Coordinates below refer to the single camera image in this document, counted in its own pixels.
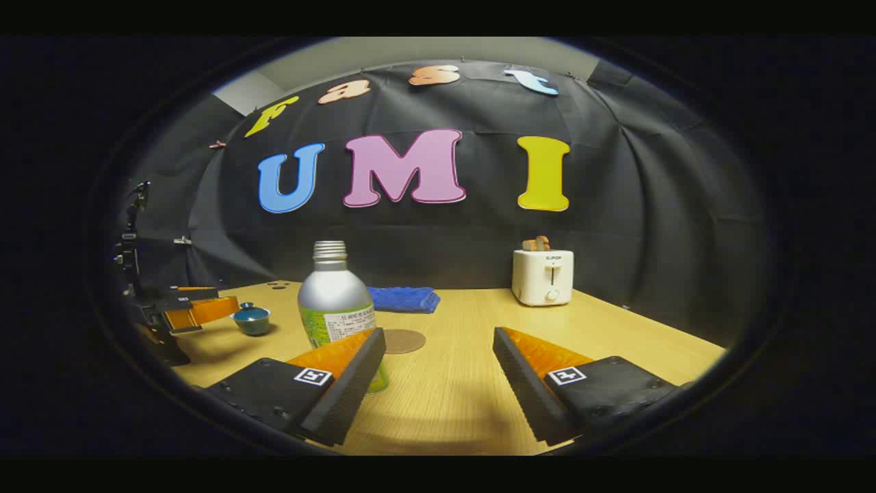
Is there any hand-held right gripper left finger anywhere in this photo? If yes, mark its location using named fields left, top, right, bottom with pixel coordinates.
left=204, top=327, right=387, bottom=448

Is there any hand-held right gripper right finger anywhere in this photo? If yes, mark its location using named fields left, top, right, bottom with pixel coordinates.
left=493, top=327, right=678, bottom=447

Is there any round brown coaster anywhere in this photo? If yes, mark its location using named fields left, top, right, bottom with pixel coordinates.
left=382, top=329, right=427, bottom=355

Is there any silver water bottle green label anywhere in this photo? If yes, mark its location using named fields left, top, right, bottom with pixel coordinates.
left=297, top=240, right=389, bottom=394

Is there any blue towel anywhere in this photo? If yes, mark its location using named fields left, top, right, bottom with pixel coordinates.
left=367, top=286, right=441, bottom=314

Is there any white toaster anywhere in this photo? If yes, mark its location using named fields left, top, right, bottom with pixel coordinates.
left=511, top=249, right=575, bottom=307

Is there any black backdrop cloth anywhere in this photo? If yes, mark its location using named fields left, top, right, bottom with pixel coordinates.
left=113, top=60, right=767, bottom=346

